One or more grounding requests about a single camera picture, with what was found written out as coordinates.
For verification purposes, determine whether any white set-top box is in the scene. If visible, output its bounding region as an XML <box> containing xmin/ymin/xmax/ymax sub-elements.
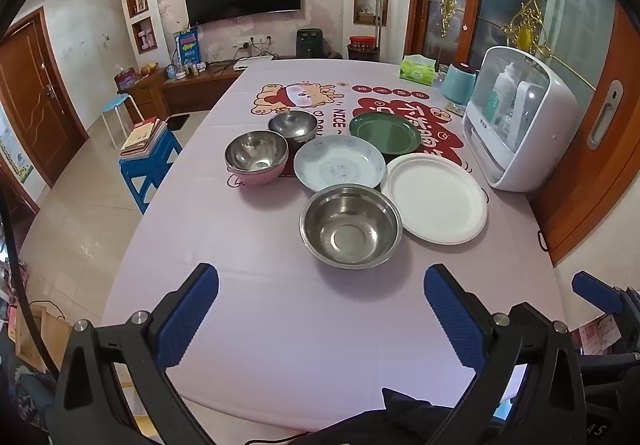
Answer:
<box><xmin>233</xmin><ymin>56</ymin><xmax>275</xmax><ymax>71</ymax></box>

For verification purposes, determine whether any pink steel-lined bowl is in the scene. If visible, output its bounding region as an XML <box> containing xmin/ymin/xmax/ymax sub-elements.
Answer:
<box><xmin>224</xmin><ymin>130</ymin><xmax>290</xmax><ymax>187</ymax></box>

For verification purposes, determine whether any large stainless steel bowl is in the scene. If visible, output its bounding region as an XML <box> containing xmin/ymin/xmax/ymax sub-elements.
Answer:
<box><xmin>299</xmin><ymin>185</ymin><xmax>404</xmax><ymax>270</ymax></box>

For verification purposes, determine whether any silver door handle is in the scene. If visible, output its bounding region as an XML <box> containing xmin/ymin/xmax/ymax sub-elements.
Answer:
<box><xmin>587</xmin><ymin>80</ymin><xmax>624</xmax><ymax>150</ymax></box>

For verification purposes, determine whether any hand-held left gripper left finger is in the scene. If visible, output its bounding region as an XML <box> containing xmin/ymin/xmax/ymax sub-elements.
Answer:
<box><xmin>47</xmin><ymin>263</ymin><xmax>220</xmax><ymax>445</ymax></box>

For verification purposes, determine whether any black cable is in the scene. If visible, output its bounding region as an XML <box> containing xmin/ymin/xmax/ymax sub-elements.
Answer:
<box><xmin>0</xmin><ymin>164</ymin><xmax>52</xmax><ymax>377</ymax></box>

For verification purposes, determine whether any white clear-lid storage box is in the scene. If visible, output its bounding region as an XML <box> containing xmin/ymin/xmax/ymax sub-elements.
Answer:
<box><xmin>460</xmin><ymin>44</ymin><xmax>581</xmax><ymax>193</ymax></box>

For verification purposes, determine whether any wooden television cabinet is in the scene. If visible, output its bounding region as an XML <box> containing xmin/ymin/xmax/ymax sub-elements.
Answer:
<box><xmin>116</xmin><ymin>56</ymin><xmax>301</xmax><ymax>124</ymax></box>

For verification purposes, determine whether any large gold hanging ornament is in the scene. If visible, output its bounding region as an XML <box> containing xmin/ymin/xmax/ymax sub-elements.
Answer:
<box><xmin>502</xmin><ymin>0</ymin><xmax>546</xmax><ymax>54</ymax></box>

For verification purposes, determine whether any white round plate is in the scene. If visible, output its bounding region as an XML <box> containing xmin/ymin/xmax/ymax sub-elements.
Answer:
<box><xmin>380</xmin><ymin>153</ymin><xmax>489</xmax><ymax>245</ymax></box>

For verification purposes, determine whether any colourful wall chart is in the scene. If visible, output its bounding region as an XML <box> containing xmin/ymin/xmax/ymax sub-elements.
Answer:
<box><xmin>0</xmin><ymin>114</ymin><xmax>34</xmax><ymax>182</ymax></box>

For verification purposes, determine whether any slim gold hanging ornament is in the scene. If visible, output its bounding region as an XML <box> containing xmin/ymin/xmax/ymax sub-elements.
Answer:
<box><xmin>439</xmin><ymin>0</ymin><xmax>461</xmax><ymax>39</ymax></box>

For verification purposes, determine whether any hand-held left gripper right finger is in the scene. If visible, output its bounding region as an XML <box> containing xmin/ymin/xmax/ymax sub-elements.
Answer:
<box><xmin>423</xmin><ymin>263</ymin><xmax>597</xmax><ymax>445</ymax></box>

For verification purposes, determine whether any dark green air fryer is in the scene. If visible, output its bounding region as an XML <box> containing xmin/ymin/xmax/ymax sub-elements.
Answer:
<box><xmin>295</xmin><ymin>28</ymin><xmax>324</xmax><ymax>60</ymax></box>

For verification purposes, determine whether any pink printed box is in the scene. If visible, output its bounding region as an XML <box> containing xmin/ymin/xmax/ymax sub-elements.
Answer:
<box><xmin>115</xmin><ymin>66</ymin><xmax>139</xmax><ymax>94</ymax></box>

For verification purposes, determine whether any green tissue box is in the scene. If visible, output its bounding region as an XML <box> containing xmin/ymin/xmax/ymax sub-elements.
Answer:
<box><xmin>399</xmin><ymin>54</ymin><xmax>437</xmax><ymax>87</ymax></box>

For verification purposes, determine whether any blue printed box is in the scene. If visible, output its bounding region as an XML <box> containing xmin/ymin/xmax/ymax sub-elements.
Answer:
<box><xmin>173</xmin><ymin>27</ymin><xmax>201</xmax><ymax>67</ymax></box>

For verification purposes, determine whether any white blue patterned plate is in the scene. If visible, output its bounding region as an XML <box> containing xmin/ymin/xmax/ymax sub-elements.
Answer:
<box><xmin>293</xmin><ymin>134</ymin><xmax>388</xmax><ymax>194</ymax></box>

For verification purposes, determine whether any green round plate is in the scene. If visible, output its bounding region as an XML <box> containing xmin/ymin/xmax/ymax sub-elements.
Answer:
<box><xmin>348</xmin><ymin>112</ymin><xmax>425</xmax><ymax>155</ymax></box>

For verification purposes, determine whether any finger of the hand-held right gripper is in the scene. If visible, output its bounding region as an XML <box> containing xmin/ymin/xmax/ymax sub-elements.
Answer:
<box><xmin>571</xmin><ymin>270</ymin><xmax>640</xmax><ymax>327</ymax></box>

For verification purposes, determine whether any round blue-top stool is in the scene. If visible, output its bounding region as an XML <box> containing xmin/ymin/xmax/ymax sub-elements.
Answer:
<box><xmin>100</xmin><ymin>93</ymin><xmax>139</xmax><ymax>151</ymax></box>

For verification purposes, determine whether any printed pink tablecloth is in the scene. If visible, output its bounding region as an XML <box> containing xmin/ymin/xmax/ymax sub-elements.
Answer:
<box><xmin>102</xmin><ymin>57</ymin><xmax>569</xmax><ymax>432</ymax></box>

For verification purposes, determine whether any blue plastic stool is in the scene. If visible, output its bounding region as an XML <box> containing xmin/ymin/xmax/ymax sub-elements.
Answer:
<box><xmin>118</xmin><ymin>130</ymin><xmax>184</xmax><ymax>216</ymax></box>

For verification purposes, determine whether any brown wooden door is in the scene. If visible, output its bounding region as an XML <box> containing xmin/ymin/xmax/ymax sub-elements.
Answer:
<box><xmin>0</xmin><ymin>7</ymin><xmax>89</xmax><ymax>189</ymax></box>

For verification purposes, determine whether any stack of books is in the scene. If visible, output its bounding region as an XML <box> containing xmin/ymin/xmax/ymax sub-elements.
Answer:
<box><xmin>119</xmin><ymin>116</ymin><xmax>169</xmax><ymax>159</ymax></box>

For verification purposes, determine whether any dark steel-lined bowl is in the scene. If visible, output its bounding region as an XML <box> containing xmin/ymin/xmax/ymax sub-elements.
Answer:
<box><xmin>267</xmin><ymin>110</ymin><xmax>318</xmax><ymax>152</ymax></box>

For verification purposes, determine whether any white upright pole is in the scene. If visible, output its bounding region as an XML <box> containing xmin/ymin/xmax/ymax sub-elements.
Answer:
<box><xmin>364</xmin><ymin>0</ymin><xmax>389</xmax><ymax>61</ymax></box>

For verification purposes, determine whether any teal round canister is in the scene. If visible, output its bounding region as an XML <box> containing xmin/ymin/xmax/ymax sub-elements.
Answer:
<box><xmin>442</xmin><ymin>62</ymin><xmax>479</xmax><ymax>109</ymax></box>

